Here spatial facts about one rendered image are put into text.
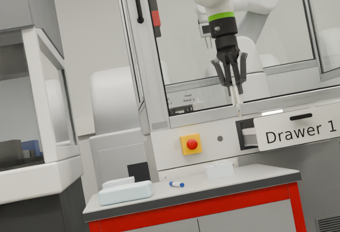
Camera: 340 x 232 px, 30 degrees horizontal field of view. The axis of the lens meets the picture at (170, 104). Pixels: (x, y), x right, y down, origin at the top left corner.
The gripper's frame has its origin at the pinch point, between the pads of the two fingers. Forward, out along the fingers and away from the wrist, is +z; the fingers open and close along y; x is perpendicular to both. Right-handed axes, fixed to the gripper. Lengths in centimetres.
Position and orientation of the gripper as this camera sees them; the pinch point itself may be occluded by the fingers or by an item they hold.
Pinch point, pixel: (236, 95)
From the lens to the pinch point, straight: 216.0
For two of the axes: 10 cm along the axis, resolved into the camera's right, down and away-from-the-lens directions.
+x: 4.9, -0.5, 8.7
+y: 8.5, -1.8, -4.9
